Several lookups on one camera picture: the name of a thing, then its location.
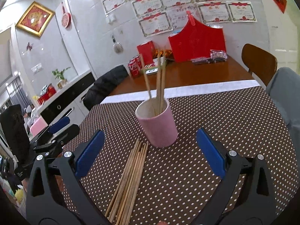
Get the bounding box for black jacket on chair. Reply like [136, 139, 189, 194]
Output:
[83, 65, 129, 111]

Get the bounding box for potted green plant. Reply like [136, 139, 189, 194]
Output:
[52, 67, 70, 89]

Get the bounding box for brown wooden chair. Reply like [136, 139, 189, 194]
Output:
[241, 44, 278, 86]

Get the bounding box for gold framed red picture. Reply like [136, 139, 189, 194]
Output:
[16, 1, 55, 38]

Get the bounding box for brown polka dot tablecloth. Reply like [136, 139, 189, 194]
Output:
[64, 86, 299, 224]

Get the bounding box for pink cylindrical cup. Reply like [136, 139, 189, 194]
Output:
[135, 98, 179, 148]

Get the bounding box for red gift bag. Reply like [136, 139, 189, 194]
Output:
[168, 11, 226, 62]

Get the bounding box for oranges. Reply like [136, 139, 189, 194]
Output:
[153, 49, 174, 60]

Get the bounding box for packaged snack bag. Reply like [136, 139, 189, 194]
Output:
[210, 50, 228, 62]

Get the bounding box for hanging round brush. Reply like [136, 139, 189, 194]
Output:
[112, 36, 123, 54]

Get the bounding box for wooden chopstick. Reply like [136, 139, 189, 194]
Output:
[105, 139, 142, 224]
[139, 54, 156, 116]
[156, 49, 161, 115]
[105, 138, 139, 219]
[113, 140, 148, 224]
[113, 151, 142, 224]
[124, 142, 149, 224]
[159, 56, 166, 113]

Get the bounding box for red soda can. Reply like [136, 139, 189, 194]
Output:
[128, 59, 140, 78]

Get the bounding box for red round wall ornament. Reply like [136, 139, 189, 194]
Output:
[61, 2, 71, 28]

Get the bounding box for small red box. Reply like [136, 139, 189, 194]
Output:
[137, 41, 156, 65]

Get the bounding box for red tin on sideboard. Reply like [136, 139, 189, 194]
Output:
[37, 84, 56, 105]

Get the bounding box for white black sideboard cabinet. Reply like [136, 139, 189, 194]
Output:
[37, 71, 95, 124]

